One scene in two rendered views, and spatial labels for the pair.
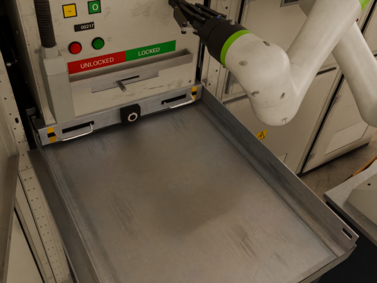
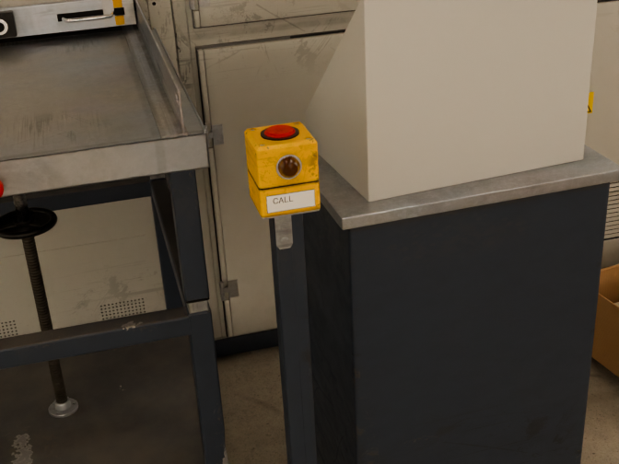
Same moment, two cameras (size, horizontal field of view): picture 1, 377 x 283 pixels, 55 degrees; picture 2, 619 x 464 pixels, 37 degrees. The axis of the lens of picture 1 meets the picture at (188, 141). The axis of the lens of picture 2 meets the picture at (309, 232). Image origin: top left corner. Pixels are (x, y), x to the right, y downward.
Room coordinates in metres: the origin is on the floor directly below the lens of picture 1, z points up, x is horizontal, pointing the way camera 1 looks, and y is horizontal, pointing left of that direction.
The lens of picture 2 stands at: (-0.61, -1.05, 1.31)
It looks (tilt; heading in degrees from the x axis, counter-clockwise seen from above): 26 degrees down; 22
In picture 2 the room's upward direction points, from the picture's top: 3 degrees counter-clockwise
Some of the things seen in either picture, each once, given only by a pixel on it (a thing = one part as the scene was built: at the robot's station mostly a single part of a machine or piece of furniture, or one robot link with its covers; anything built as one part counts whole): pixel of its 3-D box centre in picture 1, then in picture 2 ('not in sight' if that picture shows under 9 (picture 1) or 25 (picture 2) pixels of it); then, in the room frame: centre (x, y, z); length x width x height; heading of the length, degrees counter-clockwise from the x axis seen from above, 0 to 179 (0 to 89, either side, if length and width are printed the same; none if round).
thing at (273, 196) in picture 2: not in sight; (282, 168); (0.40, -0.61, 0.85); 0.08 x 0.08 x 0.10; 36
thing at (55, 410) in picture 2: not in sight; (63, 404); (0.61, 0.01, 0.18); 0.06 x 0.06 x 0.02
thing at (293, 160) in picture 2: not in sight; (289, 168); (0.37, -0.64, 0.87); 0.03 x 0.01 x 0.03; 126
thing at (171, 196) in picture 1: (179, 201); (1, 108); (0.61, 0.01, 0.82); 0.68 x 0.62 x 0.06; 36
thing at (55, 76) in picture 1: (56, 86); not in sight; (0.71, 0.33, 1.09); 0.08 x 0.05 x 0.17; 36
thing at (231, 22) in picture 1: (229, 45); not in sight; (0.75, -0.07, 1.22); 0.09 x 0.06 x 0.12; 126
